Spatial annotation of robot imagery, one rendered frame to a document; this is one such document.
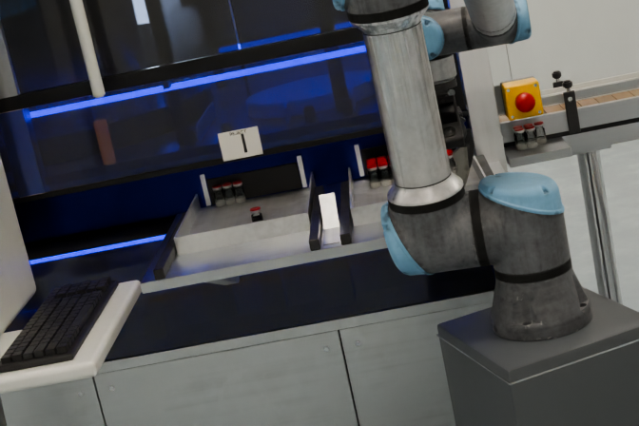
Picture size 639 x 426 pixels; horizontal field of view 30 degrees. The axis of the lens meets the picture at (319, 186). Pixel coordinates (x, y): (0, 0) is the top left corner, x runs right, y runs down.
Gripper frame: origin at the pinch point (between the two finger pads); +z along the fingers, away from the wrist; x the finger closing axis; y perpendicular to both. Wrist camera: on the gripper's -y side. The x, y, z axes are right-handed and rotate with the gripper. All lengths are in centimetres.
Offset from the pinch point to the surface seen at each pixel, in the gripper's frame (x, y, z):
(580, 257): -50, 217, 90
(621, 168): -91, 330, 90
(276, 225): 34.4, 3.9, 1.3
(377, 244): 16.0, -10.1, 4.6
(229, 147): 43, 30, -10
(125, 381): 77, 30, 36
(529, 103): -18.5, 26.3, -8.1
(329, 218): 24.2, 3.0, 1.6
